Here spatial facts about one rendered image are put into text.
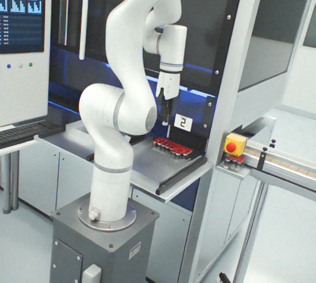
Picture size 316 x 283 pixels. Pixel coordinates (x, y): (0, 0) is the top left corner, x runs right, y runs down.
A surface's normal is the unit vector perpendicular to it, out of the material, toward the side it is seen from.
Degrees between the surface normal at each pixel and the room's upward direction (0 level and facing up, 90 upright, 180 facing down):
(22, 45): 90
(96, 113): 96
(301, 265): 0
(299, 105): 90
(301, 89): 90
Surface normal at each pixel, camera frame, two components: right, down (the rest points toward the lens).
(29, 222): 0.15, -0.93
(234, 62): -0.54, 0.22
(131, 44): 0.44, 0.44
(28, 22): 0.81, 0.32
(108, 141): 0.41, -0.56
